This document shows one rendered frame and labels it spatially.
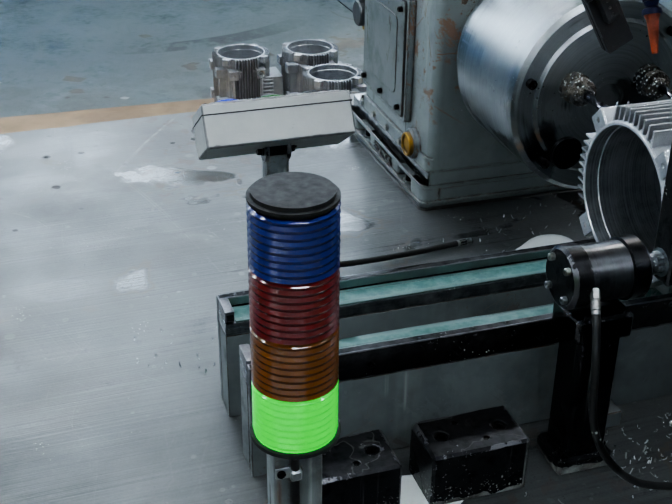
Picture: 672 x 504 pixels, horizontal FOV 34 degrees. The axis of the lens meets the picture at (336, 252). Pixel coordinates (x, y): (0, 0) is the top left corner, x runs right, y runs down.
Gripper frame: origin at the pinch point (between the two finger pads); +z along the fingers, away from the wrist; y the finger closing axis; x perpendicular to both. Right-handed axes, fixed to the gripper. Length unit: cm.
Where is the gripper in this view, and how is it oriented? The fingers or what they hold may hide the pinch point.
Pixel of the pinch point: (606, 16)
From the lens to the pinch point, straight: 118.5
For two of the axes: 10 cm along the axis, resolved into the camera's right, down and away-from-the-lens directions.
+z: 4.7, 7.0, 5.5
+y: -2.9, -4.6, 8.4
